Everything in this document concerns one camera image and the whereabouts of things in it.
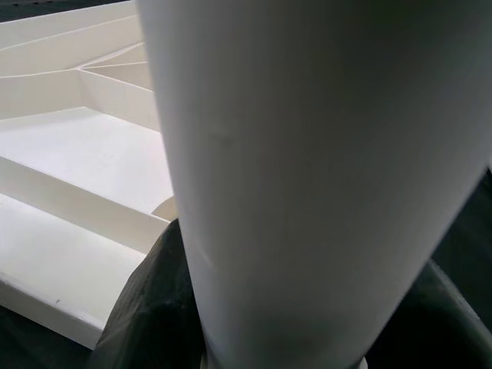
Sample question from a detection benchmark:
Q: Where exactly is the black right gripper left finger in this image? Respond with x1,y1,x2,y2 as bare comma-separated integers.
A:
90,218,207,369

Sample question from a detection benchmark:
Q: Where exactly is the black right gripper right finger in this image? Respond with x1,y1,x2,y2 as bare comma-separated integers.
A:
368,261,492,369

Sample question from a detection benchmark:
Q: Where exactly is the black table cloth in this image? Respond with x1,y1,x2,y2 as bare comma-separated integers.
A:
0,0,492,369

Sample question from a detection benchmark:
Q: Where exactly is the white plastic children tabletop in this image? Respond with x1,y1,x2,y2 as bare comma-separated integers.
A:
0,2,178,351

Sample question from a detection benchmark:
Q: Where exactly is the white plastic table leg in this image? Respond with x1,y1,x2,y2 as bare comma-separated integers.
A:
136,0,492,369

